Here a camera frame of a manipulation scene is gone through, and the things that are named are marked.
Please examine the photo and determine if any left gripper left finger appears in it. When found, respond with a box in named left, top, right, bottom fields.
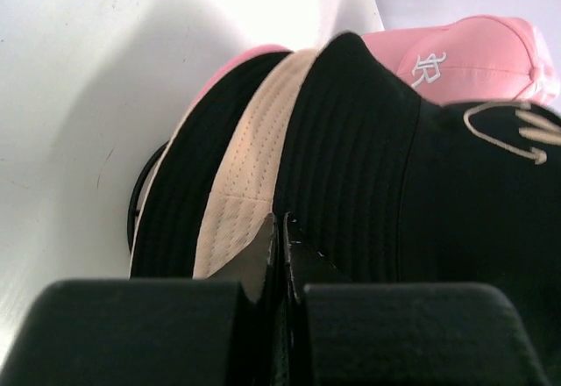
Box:
left=1, top=216, right=278, bottom=385

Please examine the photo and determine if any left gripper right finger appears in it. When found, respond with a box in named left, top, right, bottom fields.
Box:
left=282, top=214, right=548, bottom=385

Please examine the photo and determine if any black hat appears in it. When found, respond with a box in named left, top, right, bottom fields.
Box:
left=130, top=50, right=290, bottom=278

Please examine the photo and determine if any black wire hat stand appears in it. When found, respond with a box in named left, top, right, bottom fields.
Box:
left=126, top=143, right=167, bottom=253

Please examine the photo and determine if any black cap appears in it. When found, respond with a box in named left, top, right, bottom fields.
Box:
left=273, top=32, right=560, bottom=294

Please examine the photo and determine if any beige bucket hat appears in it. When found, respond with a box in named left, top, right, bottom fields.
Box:
left=193, top=49, right=319, bottom=279

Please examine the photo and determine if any light pink hat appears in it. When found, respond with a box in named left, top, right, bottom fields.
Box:
left=362, top=15, right=560, bottom=105

